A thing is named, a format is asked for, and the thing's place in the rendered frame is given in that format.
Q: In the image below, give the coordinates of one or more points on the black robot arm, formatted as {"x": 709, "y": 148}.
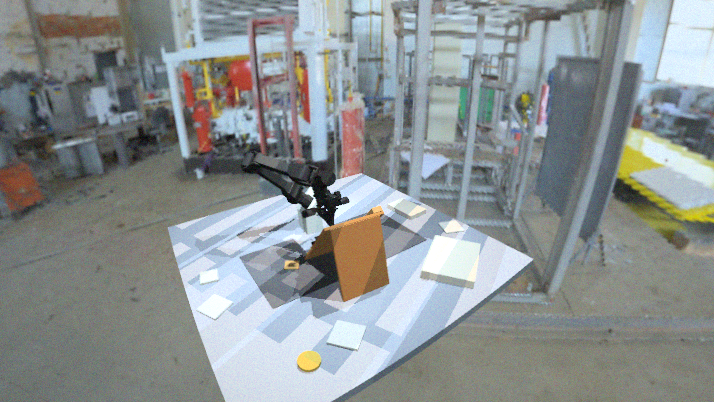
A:
{"x": 264, "y": 166}

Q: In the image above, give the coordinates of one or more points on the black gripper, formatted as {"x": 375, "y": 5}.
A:
{"x": 327, "y": 216}

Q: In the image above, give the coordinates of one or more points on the yellow round disc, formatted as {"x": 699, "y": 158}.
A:
{"x": 309, "y": 361}

